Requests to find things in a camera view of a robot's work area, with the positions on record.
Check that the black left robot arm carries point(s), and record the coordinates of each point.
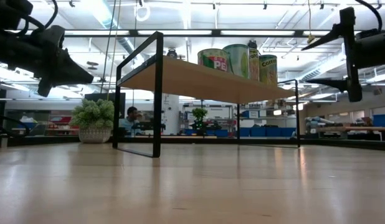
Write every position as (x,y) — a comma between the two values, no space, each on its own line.
(15,51)

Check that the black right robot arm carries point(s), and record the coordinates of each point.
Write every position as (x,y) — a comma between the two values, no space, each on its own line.
(376,49)

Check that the wooden background table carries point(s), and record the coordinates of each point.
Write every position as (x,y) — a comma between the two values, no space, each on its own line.
(354,128)

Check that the blue storage bin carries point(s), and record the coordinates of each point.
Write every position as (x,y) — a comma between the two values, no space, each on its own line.
(258,132)
(222,133)
(245,132)
(273,132)
(288,132)

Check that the red box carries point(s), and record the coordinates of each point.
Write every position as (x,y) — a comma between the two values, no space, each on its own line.
(60,119)

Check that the round ceiling disc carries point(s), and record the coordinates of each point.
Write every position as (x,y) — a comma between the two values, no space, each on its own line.
(92,65)

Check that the black overhead frame bar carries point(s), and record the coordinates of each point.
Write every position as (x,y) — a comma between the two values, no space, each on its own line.
(215,32)

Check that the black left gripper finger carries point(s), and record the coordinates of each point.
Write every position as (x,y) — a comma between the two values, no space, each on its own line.
(66,77)
(71,65)

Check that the person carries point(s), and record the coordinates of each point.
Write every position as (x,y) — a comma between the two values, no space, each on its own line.
(130,123)

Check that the blue box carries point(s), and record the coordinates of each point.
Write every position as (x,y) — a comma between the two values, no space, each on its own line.
(250,114)

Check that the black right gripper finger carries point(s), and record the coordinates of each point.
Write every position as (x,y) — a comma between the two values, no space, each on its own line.
(335,84)
(334,35)

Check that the green carrots label can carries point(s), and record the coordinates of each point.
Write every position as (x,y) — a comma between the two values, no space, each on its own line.
(268,73)

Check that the green white tin can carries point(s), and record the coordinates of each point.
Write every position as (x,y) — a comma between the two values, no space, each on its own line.
(237,60)

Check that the bushy plant in white pot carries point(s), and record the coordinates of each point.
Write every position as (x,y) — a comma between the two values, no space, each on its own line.
(94,121)

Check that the small green potted plant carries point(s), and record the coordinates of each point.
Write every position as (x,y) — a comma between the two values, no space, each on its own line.
(198,116)

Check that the large blue bin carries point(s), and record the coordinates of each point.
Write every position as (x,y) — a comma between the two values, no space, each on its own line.
(382,120)

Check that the black table edge frame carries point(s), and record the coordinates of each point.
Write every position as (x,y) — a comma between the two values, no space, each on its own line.
(273,141)

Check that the wooden shelf black metal frame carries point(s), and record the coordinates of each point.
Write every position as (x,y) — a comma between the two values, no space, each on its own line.
(195,81)

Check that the black spotlight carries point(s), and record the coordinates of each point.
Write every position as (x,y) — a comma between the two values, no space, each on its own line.
(252,44)
(172,53)

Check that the green peas label can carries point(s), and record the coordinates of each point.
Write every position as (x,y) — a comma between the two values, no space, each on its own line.
(214,60)

